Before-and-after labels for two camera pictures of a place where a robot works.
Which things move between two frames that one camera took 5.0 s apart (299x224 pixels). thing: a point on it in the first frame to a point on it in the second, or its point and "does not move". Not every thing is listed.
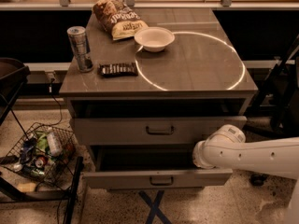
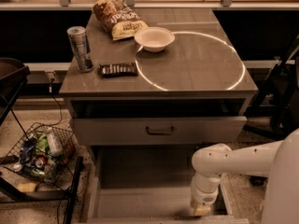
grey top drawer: x=149 y=131 does not move
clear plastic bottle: x=54 y=144 does not move
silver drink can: x=78 y=36 does not move
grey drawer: x=134 y=167 to x=150 y=204
